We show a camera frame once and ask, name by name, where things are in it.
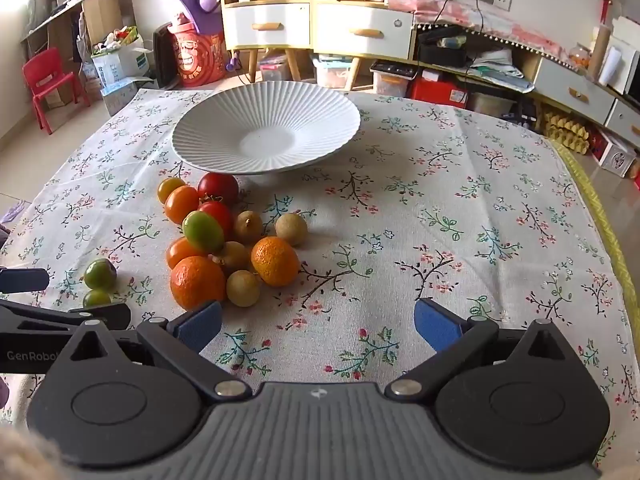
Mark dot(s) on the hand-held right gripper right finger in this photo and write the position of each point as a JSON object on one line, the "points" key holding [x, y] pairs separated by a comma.
{"points": [[437, 322]]}

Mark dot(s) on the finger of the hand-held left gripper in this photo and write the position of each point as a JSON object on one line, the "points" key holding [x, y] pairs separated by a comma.
{"points": [[25, 280], [50, 320]]}

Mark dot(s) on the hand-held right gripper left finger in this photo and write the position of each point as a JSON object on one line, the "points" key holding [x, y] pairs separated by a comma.
{"points": [[200, 327]]}

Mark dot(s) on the large mandarin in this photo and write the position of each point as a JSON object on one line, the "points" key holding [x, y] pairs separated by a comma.
{"points": [[197, 282]]}

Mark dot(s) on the small green jujube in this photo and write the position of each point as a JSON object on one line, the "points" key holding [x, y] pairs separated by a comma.
{"points": [[96, 298], [100, 273]]}

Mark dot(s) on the brown longan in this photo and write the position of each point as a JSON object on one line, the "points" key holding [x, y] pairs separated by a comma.
{"points": [[234, 256], [291, 229], [248, 226], [243, 287]]}

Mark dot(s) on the orange cherry tomato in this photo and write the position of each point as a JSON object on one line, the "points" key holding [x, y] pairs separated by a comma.
{"points": [[181, 204], [179, 252]]}

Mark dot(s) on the large green jujube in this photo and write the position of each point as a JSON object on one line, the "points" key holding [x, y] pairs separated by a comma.
{"points": [[202, 232]]}

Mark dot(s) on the small mandarin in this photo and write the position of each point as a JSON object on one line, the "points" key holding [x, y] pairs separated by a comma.
{"points": [[275, 261]]}

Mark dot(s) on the oval red tomato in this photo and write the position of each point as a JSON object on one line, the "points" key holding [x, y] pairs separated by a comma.
{"points": [[219, 216]]}

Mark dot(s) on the round red tomato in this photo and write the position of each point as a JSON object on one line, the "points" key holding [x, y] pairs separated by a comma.
{"points": [[218, 187]]}

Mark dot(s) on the yellow-orange cherry tomato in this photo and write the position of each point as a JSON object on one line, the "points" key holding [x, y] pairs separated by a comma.
{"points": [[170, 189]]}

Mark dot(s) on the white ribbed plate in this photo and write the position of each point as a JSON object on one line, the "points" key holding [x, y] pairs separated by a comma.
{"points": [[265, 110]]}

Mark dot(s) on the floral tablecloth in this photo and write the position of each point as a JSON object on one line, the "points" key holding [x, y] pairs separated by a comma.
{"points": [[400, 235]]}

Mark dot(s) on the beige fuzzy cloth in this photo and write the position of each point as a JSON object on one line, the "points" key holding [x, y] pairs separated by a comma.
{"points": [[25, 457]]}

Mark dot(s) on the yellow cloth under tablecloth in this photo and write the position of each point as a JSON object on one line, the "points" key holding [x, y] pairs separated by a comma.
{"points": [[600, 210]]}

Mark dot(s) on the light blue cardboard box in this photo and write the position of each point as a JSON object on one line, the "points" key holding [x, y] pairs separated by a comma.
{"points": [[120, 92]]}

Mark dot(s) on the red plastic chair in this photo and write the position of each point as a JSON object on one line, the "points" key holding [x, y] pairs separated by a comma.
{"points": [[45, 67]]}

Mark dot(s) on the yellow egg cartons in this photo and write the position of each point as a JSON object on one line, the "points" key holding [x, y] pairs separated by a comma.
{"points": [[567, 132]]}

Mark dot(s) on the red cardboard box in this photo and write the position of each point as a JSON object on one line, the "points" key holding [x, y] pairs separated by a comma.
{"points": [[437, 91]]}

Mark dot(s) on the white box of toys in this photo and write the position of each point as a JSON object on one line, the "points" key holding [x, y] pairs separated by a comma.
{"points": [[120, 62]]}

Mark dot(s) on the white printed carton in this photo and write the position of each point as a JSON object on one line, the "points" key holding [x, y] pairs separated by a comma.
{"points": [[617, 155]]}

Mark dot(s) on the clear storage bin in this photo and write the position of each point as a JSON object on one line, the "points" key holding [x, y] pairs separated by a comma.
{"points": [[332, 75], [275, 67], [392, 80]]}

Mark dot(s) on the black panel heater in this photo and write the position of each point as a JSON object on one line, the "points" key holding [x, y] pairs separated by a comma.
{"points": [[162, 55]]}

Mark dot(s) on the red printed bucket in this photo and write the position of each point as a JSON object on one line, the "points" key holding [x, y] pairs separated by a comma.
{"points": [[195, 60]]}

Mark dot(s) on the black plastic box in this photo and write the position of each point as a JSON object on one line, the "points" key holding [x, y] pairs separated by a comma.
{"points": [[440, 52]]}

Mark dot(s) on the wooden shelving unit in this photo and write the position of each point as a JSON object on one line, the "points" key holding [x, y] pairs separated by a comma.
{"points": [[107, 10]]}

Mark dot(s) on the glass jar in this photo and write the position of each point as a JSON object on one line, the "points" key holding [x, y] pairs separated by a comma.
{"points": [[581, 57]]}

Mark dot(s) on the wooden cabinet with white drawer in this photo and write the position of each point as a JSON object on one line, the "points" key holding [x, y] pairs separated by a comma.
{"points": [[360, 30], [265, 25]]}

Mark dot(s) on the pink printed cloth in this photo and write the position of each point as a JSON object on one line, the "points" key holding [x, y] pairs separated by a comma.
{"points": [[500, 22]]}

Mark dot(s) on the cardboard tube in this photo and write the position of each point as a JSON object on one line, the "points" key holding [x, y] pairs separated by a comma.
{"points": [[599, 50]]}

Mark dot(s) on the purple plush toy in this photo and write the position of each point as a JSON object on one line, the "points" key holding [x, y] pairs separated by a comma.
{"points": [[200, 5]]}

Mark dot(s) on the stack of white boxes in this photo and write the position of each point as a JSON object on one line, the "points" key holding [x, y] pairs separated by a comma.
{"points": [[622, 55]]}

